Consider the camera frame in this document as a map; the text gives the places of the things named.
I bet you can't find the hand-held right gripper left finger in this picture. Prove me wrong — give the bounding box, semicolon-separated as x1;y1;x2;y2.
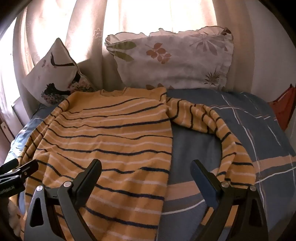
24;159;102;241

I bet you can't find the bird print cushion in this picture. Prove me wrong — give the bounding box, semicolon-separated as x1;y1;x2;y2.
25;37;97;106

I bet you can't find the white knit cloth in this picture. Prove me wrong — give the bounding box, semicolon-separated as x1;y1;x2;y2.
7;200;25;235

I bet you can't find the yellow striped sweater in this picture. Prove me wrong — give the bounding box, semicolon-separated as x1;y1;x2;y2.
19;87;256;241

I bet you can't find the red cloth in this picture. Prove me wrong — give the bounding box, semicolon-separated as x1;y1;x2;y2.
267;85;296;131

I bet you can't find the cream curtain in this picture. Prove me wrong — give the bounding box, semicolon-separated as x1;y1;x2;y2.
0;0;287;144

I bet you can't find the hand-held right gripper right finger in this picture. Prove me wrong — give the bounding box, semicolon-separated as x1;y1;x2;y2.
190;159;269;241

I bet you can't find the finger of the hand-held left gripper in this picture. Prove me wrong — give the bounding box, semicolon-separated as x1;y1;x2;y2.
13;160;39;181
0;159;19;174

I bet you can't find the leaf print ruffled pillow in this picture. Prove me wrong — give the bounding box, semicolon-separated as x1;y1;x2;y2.
105;26;234;91

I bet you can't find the blue plaid bedsheet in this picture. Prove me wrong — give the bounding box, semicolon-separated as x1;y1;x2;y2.
9;89;296;241

